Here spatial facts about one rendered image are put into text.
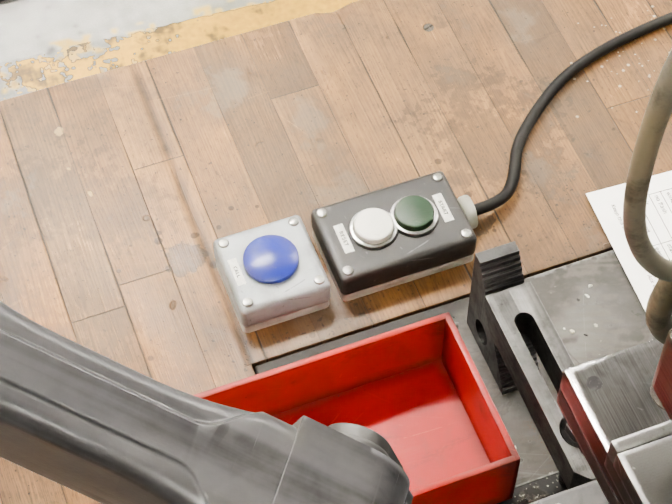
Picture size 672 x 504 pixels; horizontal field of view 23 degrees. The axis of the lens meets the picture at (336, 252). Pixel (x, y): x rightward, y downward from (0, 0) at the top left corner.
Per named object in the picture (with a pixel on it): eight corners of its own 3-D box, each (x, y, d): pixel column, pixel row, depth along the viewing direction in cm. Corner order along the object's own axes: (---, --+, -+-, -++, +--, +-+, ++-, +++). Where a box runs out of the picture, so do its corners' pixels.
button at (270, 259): (236, 257, 119) (235, 241, 117) (288, 241, 120) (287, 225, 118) (254, 300, 117) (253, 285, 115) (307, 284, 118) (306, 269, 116)
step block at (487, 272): (466, 321, 118) (474, 253, 111) (503, 309, 119) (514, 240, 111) (502, 395, 115) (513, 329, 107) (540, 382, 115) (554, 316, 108)
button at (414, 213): (387, 216, 121) (388, 201, 119) (424, 205, 122) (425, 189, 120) (402, 247, 119) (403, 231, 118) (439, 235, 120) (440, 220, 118)
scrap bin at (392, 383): (107, 466, 112) (96, 425, 107) (444, 354, 116) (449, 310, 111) (159, 623, 105) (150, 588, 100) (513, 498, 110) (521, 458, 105)
